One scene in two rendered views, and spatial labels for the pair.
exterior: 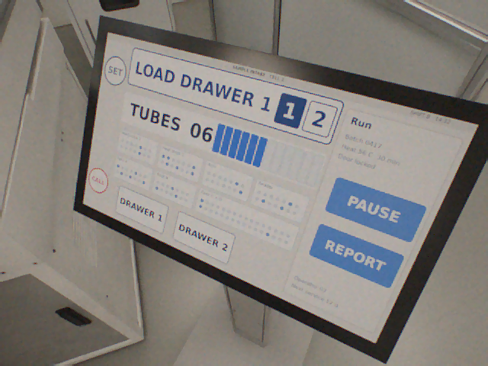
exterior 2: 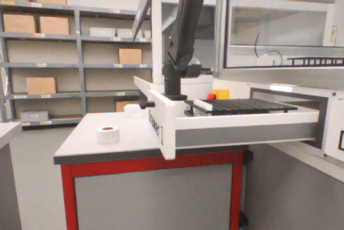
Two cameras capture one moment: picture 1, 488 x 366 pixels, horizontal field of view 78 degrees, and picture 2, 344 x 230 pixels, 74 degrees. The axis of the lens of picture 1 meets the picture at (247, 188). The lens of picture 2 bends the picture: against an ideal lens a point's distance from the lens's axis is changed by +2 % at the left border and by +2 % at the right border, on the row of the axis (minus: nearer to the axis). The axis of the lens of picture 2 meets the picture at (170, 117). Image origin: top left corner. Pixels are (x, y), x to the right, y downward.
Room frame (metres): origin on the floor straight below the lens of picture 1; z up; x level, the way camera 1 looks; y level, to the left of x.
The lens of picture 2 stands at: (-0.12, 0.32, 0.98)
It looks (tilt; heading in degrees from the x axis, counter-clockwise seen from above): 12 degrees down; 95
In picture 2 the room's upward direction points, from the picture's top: straight up
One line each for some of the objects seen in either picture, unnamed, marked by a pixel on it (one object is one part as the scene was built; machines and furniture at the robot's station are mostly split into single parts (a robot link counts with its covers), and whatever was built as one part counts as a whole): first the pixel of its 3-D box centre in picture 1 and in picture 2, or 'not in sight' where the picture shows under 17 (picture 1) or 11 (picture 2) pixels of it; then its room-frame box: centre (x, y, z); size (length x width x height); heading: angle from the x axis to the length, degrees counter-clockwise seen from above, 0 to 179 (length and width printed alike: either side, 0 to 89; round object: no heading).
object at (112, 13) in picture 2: not in sight; (115, 69); (-1.50, 4.54, 1.00); 3.63 x 0.49 x 2.00; 23
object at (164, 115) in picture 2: not in sight; (158, 117); (-0.20, 0.86, 0.87); 0.29 x 0.02 x 0.11; 107
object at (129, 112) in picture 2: not in sight; (139, 110); (-0.38, 1.43, 0.79); 0.13 x 0.09 x 0.05; 3
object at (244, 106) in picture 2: not in sight; (234, 115); (-0.01, 0.92, 0.87); 0.22 x 0.18 x 0.06; 17
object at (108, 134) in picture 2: not in sight; (107, 134); (-0.39, 1.01, 0.78); 0.07 x 0.07 x 0.04
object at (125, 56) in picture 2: not in sight; (129, 57); (-1.26, 4.64, 1.22); 0.41 x 0.32 x 0.28; 23
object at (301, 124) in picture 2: not in sight; (237, 117); (0.00, 0.92, 0.86); 0.40 x 0.26 x 0.06; 17
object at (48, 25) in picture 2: not in sight; (56, 27); (-2.36, 4.16, 1.66); 0.41 x 0.32 x 0.28; 23
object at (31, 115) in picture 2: not in sight; (35, 115); (-2.76, 3.98, 0.22); 0.40 x 0.30 x 0.17; 23
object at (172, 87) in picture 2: not in sight; (172, 89); (-0.18, 1.10, 0.92); 0.10 x 0.07 x 0.07; 121
